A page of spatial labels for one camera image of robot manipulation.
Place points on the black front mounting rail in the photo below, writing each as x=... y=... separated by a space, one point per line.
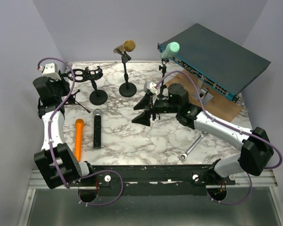
x=138 y=180

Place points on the silver ratchet wrench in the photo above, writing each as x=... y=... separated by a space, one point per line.
x=184 y=156

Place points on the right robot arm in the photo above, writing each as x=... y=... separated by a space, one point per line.
x=254 y=154

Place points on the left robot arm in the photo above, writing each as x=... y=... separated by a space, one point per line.
x=56 y=162

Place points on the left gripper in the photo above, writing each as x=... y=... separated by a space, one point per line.
x=64 y=84

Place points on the black tall tripod stand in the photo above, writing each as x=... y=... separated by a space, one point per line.
x=163 y=69

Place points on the teal network switch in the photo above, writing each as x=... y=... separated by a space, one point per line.
x=219 y=62

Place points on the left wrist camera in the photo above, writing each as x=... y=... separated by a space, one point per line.
x=50 y=70

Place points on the black silver-grille microphone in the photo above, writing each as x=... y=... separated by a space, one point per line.
x=97 y=129

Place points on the metal switch bracket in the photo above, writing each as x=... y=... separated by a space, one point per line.
x=204 y=93

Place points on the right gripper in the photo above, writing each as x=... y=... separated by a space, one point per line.
x=144 y=118

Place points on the gold microphone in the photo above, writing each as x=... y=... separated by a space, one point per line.
x=128 y=46

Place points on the black round-base shock-mount stand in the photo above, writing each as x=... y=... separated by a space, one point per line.
x=98 y=96

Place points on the mint green microphone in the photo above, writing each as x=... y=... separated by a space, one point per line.
x=170 y=50

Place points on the orange microphone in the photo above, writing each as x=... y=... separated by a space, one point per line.
x=79 y=125

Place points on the black tripod shock-mount stand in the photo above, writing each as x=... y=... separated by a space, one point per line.
x=80 y=76

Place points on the wooden board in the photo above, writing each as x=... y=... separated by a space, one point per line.
x=219 y=105

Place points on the black round-base clip stand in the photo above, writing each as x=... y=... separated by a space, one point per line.
x=127 y=89

